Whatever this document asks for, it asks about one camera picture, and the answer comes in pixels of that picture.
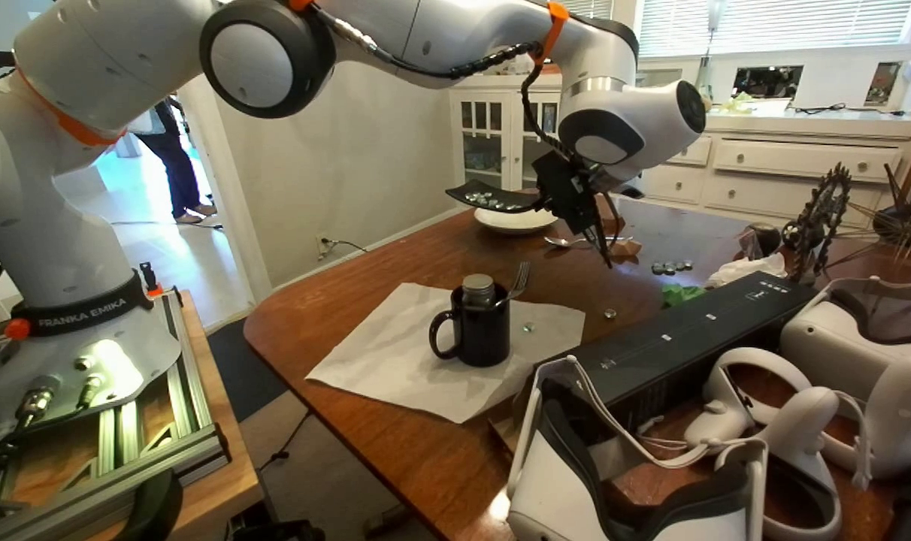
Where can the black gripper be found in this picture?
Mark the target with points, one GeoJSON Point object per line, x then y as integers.
{"type": "Point", "coordinates": [579, 190]}

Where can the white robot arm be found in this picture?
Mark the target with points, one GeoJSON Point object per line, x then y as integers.
{"type": "Point", "coordinates": [102, 61]}

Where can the white shallow bowl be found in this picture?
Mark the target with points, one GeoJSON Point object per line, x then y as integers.
{"type": "Point", "coordinates": [516, 223]}

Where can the metal spoon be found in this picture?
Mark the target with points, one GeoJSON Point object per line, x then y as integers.
{"type": "Point", "coordinates": [557, 242]}

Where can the white glass-door cabinet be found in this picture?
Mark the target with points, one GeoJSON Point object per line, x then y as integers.
{"type": "Point", "coordinates": [493, 153]}

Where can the small wooden block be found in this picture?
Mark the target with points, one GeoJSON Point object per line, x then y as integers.
{"type": "Point", "coordinates": [625, 250]}

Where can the clear glass bead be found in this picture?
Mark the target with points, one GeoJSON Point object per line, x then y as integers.
{"type": "Point", "coordinates": [660, 268]}
{"type": "Point", "coordinates": [686, 267]}
{"type": "Point", "coordinates": [672, 268]}
{"type": "Point", "coordinates": [612, 315]}

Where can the black mug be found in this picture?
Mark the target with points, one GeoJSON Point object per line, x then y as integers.
{"type": "Point", "coordinates": [485, 332]}

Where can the green packet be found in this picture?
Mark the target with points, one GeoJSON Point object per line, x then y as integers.
{"type": "Point", "coordinates": [682, 297]}

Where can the long black box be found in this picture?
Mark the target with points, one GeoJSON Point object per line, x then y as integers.
{"type": "Point", "coordinates": [674, 340]}

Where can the white crumpled tissue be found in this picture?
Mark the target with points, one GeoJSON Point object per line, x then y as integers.
{"type": "Point", "coordinates": [744, 273]}

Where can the white window blind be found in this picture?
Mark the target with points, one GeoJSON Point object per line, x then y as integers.
{"type": "Point", "coordinates": [826, 25]}
{"type": "Point", "coordinates": [669, 25]}

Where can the white paper sheet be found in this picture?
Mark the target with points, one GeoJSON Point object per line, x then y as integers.
{"type": "Point", "coordinates": [394, 351]}

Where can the white drawer dresser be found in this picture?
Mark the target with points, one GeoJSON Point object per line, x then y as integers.
{"type": "Point", "coordinates": [775, 162]}

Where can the dark rectangular panel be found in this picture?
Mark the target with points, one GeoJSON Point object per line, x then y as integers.
{"type": "Point", "coordinates": [770, 83]}

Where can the black sprocket ornament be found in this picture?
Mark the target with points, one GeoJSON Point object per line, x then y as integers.
{"type": "Point", "coordinates": [818, 215]}

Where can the white VR headset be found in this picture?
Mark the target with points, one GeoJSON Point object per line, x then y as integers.
{"type": "Point", "coordinates": [816, 336]}
{"type": "Point", "coordinates": [560, 497]}

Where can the white VR controller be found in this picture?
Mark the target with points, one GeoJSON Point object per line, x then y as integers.
{"type": "Point", "coordinates": [804, 409]}

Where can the person in blue jeans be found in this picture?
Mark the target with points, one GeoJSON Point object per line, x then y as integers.
{"type": "Point", "coordinates": [179, 169]}

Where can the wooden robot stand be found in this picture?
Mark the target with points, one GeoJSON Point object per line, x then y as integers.
{"type": "Point", "coordinates": [224, 481]}

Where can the dark upright frame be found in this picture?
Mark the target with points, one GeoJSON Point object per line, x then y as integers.
{"type": "Point", "coordinates": [882, 86]}

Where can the aluminium base frame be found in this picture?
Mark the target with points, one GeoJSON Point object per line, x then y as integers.
{"type": "Point", "coordinates": [125, 441]}

